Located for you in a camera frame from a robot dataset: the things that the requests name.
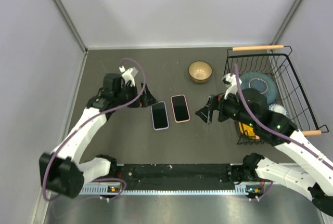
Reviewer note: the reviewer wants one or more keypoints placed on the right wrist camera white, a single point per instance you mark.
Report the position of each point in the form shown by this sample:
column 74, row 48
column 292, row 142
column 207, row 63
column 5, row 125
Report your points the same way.
column 230, row 80

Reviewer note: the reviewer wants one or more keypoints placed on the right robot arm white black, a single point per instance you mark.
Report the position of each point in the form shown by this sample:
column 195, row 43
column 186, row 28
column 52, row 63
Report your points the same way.
column 250, row 108

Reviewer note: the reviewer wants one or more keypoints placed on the blue white patterned bowl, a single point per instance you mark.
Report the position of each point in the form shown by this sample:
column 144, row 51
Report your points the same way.
column 278, row 108

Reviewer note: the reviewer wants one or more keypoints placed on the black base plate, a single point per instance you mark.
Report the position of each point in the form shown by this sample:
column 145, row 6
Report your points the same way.
column 176, row 177

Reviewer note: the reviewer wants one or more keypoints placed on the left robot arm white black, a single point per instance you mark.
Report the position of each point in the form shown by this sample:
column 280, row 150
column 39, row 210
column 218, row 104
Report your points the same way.
column 78, row 143

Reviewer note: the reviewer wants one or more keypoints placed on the tan ceramic bowl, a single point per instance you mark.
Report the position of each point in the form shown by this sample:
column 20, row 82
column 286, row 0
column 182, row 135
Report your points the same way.
column 200, row 71

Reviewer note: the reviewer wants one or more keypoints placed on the black wire basket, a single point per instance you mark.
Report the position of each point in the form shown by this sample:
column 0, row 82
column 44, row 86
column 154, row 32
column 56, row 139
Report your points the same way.
column 274, row 61

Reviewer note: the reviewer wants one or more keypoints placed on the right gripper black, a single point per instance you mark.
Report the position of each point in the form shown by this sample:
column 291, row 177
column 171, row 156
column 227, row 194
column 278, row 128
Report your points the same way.
column 217, row 102

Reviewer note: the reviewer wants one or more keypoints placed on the blue ceramic plate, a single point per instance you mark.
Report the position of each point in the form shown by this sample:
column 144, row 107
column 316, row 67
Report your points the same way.
column 262, row 83

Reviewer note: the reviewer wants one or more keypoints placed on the lavender phone case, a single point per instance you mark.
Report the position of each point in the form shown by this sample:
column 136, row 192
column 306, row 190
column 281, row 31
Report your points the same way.
column 159, row 115

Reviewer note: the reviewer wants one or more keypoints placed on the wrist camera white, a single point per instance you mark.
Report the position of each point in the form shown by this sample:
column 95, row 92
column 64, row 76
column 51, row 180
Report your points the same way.
column 128, row 75
column 230, row 80

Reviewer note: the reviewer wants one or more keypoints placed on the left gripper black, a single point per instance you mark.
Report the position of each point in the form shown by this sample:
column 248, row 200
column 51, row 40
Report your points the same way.
column 146, row 100

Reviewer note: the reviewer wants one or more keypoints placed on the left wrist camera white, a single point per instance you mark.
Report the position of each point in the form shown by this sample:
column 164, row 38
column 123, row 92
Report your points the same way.
column 128, row 75

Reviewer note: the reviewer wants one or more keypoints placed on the yellow bowl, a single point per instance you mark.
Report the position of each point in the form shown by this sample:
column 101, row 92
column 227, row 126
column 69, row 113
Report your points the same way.
column 247, row 131

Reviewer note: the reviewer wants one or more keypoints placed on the aluminium rail frame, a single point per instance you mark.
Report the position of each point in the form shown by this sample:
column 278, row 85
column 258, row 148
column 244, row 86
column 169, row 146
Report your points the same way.
column 107, row 180

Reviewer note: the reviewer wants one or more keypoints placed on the pink phone case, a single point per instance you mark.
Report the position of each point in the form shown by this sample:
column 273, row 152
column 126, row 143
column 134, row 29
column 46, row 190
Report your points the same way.
column 180, row 108

